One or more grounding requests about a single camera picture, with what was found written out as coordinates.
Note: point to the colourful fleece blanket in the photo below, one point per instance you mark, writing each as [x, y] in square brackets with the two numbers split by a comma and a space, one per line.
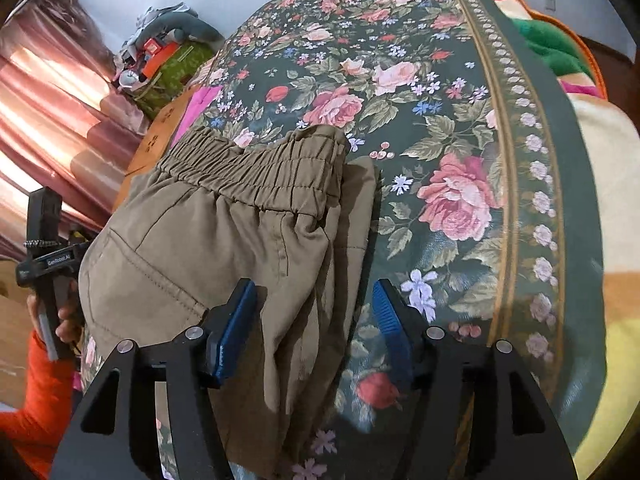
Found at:
[606, 103]

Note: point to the green storage bag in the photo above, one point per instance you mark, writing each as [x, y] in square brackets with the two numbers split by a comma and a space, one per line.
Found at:
[171, 79]

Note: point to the olive khaki pants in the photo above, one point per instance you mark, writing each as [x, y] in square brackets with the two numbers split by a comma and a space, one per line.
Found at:
[294, 217]

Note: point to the orange box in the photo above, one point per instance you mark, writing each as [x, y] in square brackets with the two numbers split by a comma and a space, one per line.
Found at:
[155, 55]

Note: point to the floral bedspread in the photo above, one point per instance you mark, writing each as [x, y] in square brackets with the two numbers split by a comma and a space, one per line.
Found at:
[485, 214]

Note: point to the pink curtain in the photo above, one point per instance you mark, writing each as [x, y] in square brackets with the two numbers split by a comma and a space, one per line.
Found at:
[63, 124]

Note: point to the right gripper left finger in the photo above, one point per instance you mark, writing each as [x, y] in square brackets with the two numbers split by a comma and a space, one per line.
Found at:
[113, 432]

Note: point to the person's left hand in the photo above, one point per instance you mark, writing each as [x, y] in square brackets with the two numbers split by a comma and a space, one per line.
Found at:
[62, 314]

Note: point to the pink folded pants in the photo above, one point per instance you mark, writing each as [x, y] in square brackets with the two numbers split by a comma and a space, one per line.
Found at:
[199, 101]

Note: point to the grey clothes pile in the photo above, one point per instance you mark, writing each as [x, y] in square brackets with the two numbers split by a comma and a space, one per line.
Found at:
[180, 20]

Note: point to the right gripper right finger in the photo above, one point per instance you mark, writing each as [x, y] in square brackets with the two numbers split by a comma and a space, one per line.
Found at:
[514, 434]

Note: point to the wooden lap desk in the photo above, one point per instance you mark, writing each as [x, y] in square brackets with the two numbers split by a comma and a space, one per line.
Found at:
[155, 142]

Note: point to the orange sleeve forearm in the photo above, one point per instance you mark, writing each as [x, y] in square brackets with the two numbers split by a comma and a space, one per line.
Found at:
[36, 429]

